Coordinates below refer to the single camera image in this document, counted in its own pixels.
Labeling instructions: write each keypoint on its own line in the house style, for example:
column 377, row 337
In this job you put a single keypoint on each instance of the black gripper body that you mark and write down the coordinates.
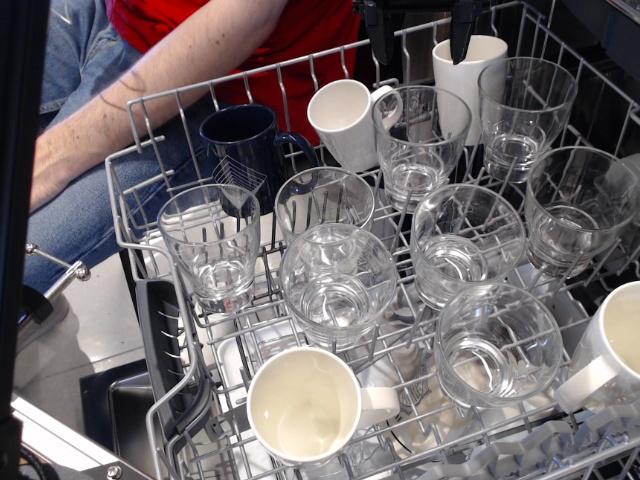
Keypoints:
column 406, row 6

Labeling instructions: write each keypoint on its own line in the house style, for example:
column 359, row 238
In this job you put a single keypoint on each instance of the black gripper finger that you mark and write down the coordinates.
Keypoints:
column 379, row 27
column 461, row 30

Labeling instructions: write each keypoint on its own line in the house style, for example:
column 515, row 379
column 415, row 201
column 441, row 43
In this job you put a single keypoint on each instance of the clear glass cup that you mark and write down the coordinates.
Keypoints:
column 420, row 133

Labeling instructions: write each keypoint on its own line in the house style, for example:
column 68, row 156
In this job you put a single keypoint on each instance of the tall white cup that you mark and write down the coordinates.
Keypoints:
column 462, row 79

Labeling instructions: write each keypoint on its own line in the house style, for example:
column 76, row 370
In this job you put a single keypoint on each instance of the red shirt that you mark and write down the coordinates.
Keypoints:
column 187, row 42

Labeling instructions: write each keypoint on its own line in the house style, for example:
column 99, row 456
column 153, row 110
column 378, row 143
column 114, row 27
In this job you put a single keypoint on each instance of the white tapered mug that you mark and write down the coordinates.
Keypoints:
column 341, row 114

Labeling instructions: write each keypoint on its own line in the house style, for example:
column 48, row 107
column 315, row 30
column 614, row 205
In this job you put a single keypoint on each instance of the clear glass back right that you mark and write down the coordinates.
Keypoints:
column 524, row 104

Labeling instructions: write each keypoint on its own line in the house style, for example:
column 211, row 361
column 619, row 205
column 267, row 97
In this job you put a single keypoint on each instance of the clear glass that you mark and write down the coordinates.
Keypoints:
column 578, row 201
column 337, row 280
column 496, row 345
column 323, row 195
column 462, row 235
column 212, row 233
column 524, row 104

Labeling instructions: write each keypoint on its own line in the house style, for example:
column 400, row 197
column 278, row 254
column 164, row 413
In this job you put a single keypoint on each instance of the dark blue mug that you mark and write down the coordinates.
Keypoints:
column 247, row 149

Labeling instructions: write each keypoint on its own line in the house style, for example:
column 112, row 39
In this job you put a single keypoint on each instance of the clear glass centre back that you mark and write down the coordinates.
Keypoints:
column 323, row 195

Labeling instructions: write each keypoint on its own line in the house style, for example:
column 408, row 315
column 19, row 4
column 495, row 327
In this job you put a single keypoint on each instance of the clear glass far right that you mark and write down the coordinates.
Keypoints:
column 578, row 201

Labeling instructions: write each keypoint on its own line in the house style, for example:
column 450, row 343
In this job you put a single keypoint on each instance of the clear glass centre right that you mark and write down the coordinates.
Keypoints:
column 462, row 235

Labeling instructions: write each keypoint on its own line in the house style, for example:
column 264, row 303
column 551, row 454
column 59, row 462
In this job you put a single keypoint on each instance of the clear glass centre front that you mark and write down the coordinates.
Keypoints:
column 337, row 280

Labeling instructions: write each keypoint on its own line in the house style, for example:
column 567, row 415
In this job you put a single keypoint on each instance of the clear glass left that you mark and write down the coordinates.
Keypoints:
column 212, row 233

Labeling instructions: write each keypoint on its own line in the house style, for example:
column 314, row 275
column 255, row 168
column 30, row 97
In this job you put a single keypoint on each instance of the blue jeans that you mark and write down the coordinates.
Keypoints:
column 100, row 56

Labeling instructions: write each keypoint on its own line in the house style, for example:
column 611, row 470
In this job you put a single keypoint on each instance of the clear glass front right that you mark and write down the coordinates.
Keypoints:
column 496, row 345

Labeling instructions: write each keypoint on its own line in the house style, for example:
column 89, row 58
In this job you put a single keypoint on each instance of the white mug right edge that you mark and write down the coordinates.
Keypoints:
column 604, row 369

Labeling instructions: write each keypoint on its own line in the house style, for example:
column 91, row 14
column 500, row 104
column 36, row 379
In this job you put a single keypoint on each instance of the chrome chair bar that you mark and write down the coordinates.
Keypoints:
column 76, row 271

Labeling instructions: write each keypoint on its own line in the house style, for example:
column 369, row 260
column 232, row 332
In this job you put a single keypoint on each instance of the cream mug front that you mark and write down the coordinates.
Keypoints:
column 305, row 404

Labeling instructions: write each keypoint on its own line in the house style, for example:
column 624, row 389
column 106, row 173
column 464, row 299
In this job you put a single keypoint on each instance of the grey wire dishwasher rack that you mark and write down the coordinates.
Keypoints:
column 525, row 441

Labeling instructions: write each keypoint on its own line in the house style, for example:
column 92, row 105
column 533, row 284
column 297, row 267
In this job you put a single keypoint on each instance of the black robot arm post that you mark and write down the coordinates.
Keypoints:
column 23, row 47

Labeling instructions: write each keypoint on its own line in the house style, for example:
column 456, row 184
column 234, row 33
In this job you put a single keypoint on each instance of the dark grey rack handle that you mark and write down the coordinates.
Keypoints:
column 182, row 398

